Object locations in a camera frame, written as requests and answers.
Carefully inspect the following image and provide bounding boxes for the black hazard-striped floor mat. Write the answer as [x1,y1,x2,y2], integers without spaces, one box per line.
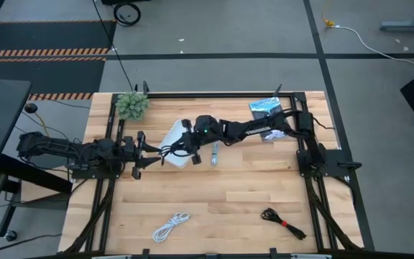
[0,19,117,101]

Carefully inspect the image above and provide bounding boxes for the white plastic bin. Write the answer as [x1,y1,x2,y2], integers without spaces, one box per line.
[157,119,196,169]

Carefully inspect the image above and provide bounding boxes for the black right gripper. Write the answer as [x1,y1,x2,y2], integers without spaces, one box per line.
[162,119,208,165]

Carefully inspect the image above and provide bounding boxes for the coiled black floor cable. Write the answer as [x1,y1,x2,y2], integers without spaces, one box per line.
[112,1,142,27]

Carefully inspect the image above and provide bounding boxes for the green potted plant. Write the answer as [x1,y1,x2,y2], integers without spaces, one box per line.
[115,91,151,122]

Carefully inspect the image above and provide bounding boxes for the white USB-C cable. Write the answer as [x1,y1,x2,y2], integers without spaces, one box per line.
[152,211,191,244]

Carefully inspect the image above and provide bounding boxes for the thin black floor cable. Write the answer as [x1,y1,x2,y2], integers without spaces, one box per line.
[91,0,136,93]

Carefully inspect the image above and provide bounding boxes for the white floor cable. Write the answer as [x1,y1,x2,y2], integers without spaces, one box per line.
[336,24,414,75]

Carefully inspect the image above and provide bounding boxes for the grey desk leg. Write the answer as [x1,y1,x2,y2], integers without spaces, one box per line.
[379,0,414,34]

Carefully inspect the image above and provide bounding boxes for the black USB-C cable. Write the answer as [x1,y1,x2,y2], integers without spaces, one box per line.
[160,143,193,167]

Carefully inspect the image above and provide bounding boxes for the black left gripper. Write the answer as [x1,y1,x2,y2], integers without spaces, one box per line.
[122,131,162,180]

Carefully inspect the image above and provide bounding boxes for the black cable with red tie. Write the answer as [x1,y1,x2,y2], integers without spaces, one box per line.
[260,207,308,241]

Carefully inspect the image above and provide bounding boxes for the black aluminium table frame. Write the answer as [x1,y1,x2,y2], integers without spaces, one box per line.
[59,91,375,259]

